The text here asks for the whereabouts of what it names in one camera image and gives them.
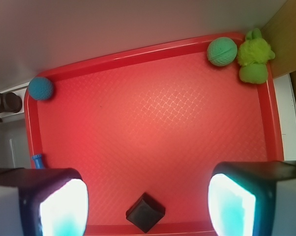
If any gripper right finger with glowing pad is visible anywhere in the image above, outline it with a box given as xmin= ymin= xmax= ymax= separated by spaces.
xmin=208 ymin=161 xmax=296 ymax=236

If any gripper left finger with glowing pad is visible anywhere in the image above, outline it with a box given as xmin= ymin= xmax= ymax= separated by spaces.
xmin=0 ymin=168 xmax=89 ymax=236

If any blue textured ball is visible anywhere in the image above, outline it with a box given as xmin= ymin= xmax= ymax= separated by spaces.
xmin=28 ymin=77 xmax=54 ymax=100

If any green textured ball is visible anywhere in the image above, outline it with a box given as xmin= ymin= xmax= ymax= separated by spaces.
xmin=207 ymin=37 xmax=237 ymax=67

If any small blue plastic piece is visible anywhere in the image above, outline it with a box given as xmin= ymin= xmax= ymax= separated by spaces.
xmin=31 ymin=153 xmax=45 ymax=169

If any dark round knob fixture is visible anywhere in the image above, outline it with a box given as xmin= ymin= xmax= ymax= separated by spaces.
xmin=0 ymin=92 xmax=23 ymax=123

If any black cube block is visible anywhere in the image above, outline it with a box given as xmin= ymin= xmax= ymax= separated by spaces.
xmin=125 ymin=193 xmax=166 ymax=233

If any red plastic tray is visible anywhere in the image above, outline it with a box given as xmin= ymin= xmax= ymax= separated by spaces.
xmin=24 ymin=35 xmax=284 ymax=236

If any lime green plush toy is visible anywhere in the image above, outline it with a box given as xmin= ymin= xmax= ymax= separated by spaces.
xmin=237 ymin=28 xmax=275 ymax=85

